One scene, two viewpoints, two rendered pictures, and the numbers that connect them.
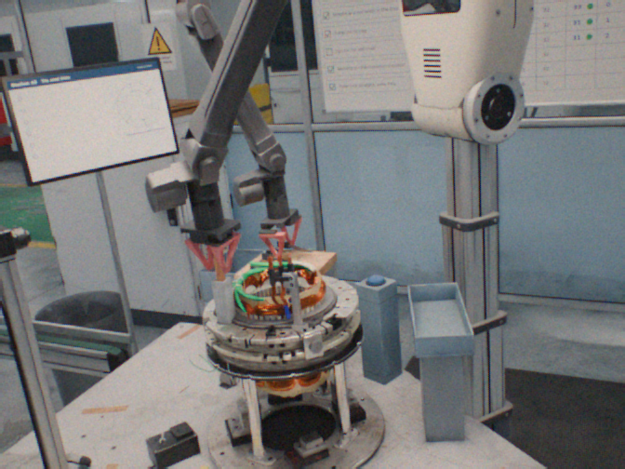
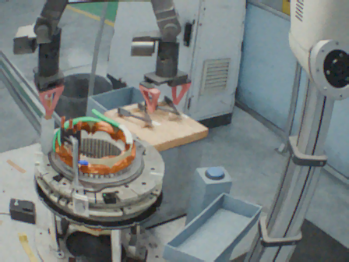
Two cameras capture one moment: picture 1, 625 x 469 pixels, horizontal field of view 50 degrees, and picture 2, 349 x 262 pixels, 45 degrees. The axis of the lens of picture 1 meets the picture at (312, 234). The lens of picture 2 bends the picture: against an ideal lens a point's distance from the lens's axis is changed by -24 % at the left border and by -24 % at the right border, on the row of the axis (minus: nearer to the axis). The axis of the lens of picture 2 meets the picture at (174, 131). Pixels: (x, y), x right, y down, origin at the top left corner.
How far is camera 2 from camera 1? 0.60 m
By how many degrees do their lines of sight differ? 21
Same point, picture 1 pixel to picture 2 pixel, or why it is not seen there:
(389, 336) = not seen: hidden behind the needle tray
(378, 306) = (202, 197)
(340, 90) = not seen: hidden behind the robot
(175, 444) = (19, 210)
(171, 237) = (181, 54)
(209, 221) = (42, 70)
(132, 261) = (151, 59)
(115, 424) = (13, 178)
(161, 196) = (17, 44)
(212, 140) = (47, 13)
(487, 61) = (333, 27)
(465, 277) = (281, 202)
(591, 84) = not seen: outside the picture
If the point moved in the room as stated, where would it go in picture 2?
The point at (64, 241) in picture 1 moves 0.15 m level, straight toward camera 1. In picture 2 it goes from (118, 33) to (114, 37)
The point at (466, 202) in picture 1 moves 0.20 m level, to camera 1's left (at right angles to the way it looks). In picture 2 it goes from (304, 137) to (230, 110)
